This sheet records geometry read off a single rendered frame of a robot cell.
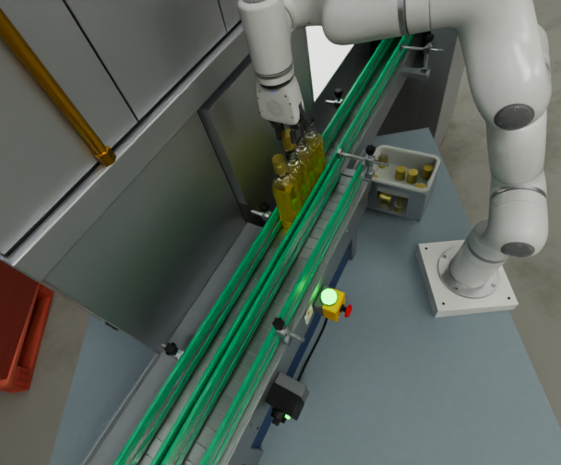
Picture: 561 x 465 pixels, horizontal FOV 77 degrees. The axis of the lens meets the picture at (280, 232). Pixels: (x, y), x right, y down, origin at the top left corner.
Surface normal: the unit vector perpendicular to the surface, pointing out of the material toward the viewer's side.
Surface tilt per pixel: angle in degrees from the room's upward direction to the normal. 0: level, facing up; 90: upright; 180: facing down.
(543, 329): 0
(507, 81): 54
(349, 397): 0
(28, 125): 90
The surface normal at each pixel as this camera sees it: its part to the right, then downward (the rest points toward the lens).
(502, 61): -0.55, 0.26
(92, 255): 0.87, 0.30
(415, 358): -0.18, -0.56
